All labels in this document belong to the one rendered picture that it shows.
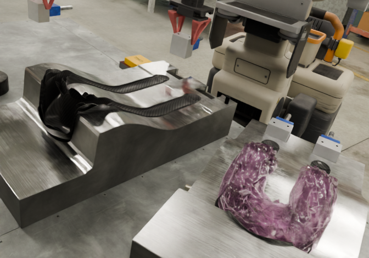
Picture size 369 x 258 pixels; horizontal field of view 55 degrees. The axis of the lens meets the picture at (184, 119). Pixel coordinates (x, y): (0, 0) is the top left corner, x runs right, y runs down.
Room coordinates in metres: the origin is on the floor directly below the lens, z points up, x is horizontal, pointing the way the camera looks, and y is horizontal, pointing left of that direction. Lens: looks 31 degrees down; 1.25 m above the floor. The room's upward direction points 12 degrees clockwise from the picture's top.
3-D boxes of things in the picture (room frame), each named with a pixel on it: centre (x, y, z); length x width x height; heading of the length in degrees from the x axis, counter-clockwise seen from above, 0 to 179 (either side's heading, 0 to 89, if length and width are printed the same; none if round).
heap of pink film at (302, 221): (0.47, -0.18, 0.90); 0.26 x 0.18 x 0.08; 158
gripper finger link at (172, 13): (0.93, 0.05, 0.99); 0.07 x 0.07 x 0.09; 64
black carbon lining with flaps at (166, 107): (0.63, 0.13, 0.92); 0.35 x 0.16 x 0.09; 141
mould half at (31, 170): (0.63, 0.15, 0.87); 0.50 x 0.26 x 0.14; 141
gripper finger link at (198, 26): (0.92, 0.03, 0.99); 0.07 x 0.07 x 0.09; 64
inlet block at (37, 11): (1.02, 0.45, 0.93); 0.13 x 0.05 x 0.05; 149
